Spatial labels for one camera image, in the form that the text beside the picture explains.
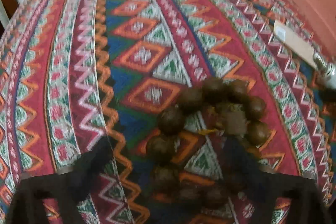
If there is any brown wooden bead bracelet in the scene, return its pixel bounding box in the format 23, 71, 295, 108
145, 77, 270, 210

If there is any silver light bulb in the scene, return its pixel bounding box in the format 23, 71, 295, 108
313, 51, 336, 90

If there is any colourful patterned tablecloth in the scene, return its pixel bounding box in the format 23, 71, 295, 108
1, 0, 335, 223

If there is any beige flat box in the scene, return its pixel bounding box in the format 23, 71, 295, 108
273, 20, 318, 71

